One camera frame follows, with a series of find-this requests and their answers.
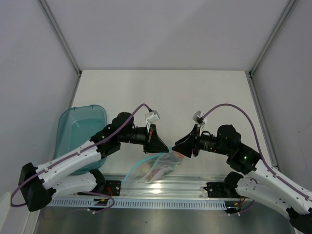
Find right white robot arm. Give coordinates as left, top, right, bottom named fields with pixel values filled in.
left=173, top=125, right=312, bottom=234

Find teal plastic tray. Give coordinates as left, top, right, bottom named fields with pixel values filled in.
left=53, top=104, right=109, bottom=175

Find aluminium mounting rail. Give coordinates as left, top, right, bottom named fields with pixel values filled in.
left=32, top=173, right=299, bottom=202

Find right aluminium frame post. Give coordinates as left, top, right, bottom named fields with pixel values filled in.
left=247, top=0, right=298, bottom=76

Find aluminium frame post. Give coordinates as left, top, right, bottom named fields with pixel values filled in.
left=37, top=0, right=82, bottom=77
left=247, top=0, right=298, bottom=76

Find left aluminium frame post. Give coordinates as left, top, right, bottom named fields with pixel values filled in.
left=37, top=0, right=82, bottom=77

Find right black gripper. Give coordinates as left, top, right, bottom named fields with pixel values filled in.
left=172, top=124, right=231, bottom=158

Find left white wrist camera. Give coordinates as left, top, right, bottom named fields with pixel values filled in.
left=145, top=110, right=160, bottom=130

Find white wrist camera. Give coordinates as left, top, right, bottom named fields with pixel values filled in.
left=145, top=110, right=160, bottom=130
left=192, top=111, right=206, bottom=134

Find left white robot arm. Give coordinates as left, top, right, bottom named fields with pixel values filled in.
left=18, top=111, right=169, bottom=212

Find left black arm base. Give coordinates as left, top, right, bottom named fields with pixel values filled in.
left=77, top=180, right=121, bottom=196

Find clear zip top bag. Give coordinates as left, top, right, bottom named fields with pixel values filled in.
left=121, top=148, right=184, bottom=185

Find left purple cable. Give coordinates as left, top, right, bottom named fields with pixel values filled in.
left=10, top=103, right=156, bottom=215

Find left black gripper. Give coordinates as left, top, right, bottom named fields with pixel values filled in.
left=119, top=123, right=169, bottom=154

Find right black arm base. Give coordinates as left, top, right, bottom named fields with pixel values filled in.
left=203, top=181, right=244, bottom=198

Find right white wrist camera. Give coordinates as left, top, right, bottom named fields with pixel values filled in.
left=192, top=111, right=206, bottom=134

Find white slotted cable duct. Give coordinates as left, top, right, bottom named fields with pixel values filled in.
left=42, top=198, right=226, bottom=210

